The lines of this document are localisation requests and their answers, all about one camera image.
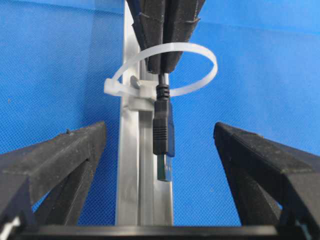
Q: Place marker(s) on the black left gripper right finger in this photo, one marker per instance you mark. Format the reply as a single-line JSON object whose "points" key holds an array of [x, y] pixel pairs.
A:
{"points": [[271, 183]]}

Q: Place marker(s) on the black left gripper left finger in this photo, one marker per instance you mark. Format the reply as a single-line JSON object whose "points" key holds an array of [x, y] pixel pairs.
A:
{"points": [[47, 183]]}

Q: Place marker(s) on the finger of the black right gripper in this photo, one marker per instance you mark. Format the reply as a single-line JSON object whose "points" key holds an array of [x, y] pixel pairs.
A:
{"points": [[182, 17], [148, 21]]}

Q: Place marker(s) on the white zip tie loop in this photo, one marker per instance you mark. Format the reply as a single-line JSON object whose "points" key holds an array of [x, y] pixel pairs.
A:
{"points": [[146, 89]]}

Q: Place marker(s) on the aluminium extrusion frame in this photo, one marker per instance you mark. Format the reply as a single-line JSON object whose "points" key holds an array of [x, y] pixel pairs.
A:
{"points": [[141, 199]]}

